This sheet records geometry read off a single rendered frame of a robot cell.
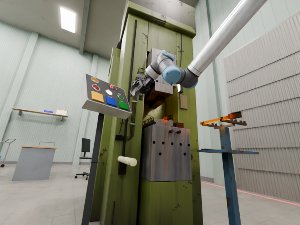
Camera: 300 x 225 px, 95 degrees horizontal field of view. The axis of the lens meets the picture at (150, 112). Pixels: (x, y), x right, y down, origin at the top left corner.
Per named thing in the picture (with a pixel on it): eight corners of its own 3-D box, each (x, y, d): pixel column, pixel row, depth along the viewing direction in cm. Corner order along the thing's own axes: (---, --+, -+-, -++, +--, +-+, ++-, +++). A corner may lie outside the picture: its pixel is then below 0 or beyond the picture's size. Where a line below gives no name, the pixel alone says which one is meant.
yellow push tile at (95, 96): (104, 102, 88) (102, 94, 93) (92, 98, 84) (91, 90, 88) (102, 103, 89) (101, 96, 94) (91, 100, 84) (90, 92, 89)
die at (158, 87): (172, 93, 141) (172, 85, 144) (155, 90, 134) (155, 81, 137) (156, 106, 179) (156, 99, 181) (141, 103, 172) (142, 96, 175)
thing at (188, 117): (204, 230, 130) (192, 37, 197) (180, 235, 122) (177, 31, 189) (178, 212, 170) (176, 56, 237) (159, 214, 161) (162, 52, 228)
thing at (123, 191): (135, 242, 108) (148, 20, 175) (101, 248, 99) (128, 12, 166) (124, 218, 147) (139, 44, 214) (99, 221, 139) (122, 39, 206)
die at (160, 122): (172, 128, 131) (172, 119, 133) (153, 126, 124) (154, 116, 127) (155, 133, 168) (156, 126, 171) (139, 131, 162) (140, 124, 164)
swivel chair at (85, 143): (99, 175, 410) (104, 140, 440) (102, 179, 353) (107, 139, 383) (74, 176, 383) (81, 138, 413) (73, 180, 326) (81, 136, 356)
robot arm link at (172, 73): (188, 74, 72) (179, 63, 80) (172, 66, 66) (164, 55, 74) (177, 88, 77) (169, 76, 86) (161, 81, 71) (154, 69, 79)
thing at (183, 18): (197, 35, 193) (194, 3, 210) (127, 6, 160) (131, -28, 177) (174, 60, 247) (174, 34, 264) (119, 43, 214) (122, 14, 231)
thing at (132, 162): (137, 167, 80) (138, 157, 81) (128, 167, 78) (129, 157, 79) (123, 162, 119) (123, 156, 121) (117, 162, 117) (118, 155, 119)
